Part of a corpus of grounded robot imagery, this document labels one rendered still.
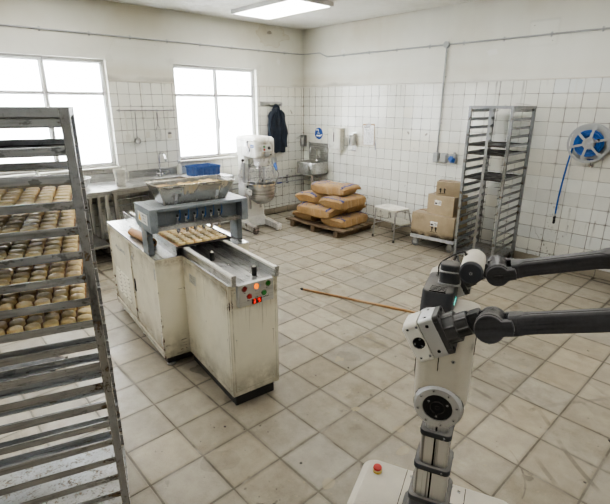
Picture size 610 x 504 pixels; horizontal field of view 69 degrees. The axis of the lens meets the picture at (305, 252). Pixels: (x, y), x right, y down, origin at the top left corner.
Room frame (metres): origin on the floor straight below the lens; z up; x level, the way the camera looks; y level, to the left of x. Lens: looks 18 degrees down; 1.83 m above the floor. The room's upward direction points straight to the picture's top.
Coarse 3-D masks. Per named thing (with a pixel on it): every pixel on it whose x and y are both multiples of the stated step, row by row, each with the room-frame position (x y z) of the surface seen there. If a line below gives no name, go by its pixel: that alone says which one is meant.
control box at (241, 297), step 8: (256, 280) 2.46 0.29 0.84; (264, 280) 2.48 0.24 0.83; (272, 280) 2.51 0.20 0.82; (240, 288) 2.38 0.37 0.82; (248, 288) 2.41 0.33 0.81; (264, 288) 2.48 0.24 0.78; (272, 288) 2.51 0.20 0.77; (240, 296) 2.38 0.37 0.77; (256, 296) 2.44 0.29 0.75; (264, 296) 2.48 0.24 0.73; (272, 296) 2.51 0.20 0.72; (240, 304) 2.38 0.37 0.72; (248, 304) 2.41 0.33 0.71
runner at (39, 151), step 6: (0, 150) 1.43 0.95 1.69; (6, 150) 1.43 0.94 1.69; (12, 150) 1.44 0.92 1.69; (18, 150) 1.45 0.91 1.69; (24, 150) 1.45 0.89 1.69; (30, 150) 1.46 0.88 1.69; (36, 150) 1.47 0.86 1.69; (42, 150) 1.48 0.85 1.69; (48, 150) 1.48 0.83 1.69; (54, 150) 1.49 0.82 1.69; (60, 150) 1.50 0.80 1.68; (0, 156) 1.43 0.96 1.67; (6, 156) 1.43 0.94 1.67; (12, 156) 1.44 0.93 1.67; (18, 156) 1.45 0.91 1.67; (24, 156) 1.45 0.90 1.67; (30, 156) 1.46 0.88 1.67; (36, 156) 1.47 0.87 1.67; (42, 156) 1.47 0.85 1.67; (48, 156) 1.48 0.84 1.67
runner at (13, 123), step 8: (0, 120) 1.43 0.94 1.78; (8, 120) 1.44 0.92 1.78; (16, 120) 1.45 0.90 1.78; (24, 120) 1.46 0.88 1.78; (32, 120) 1.47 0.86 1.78; (40, 120) 1.48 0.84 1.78; (48, 120) 1.49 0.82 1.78; (56, 120) 1.50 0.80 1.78; (0, 128) 1.43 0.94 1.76; (8, 128) 1.44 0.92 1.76; (16, 128) 1.45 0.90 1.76
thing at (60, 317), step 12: (48, 312) 1.58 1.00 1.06; (60, 312) 1.62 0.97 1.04; (72, 312) 1.58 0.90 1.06; (84, 312) 1.58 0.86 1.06; (0, 324) 1.47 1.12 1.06; (12, 324) 1.48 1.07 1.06; (24, 324) 1.50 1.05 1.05; (36, 324) 1.47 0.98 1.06; (48, 324) 1.48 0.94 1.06; (60, 324) 1.51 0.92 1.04
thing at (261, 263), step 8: (224, 240) 3.08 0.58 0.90; (224, 248) 3.06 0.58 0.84; (232, 248) 2.96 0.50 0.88; (240, 248) 2.89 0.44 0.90; (240, 256) 2.87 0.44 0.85; (248, 256) 2.78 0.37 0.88; (256, 256) 2.73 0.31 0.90; (256, 264) 2.70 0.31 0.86; (264, 264) 2.62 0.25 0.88; (272, 264) 2.58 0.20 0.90; (272, 272) 2.54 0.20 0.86
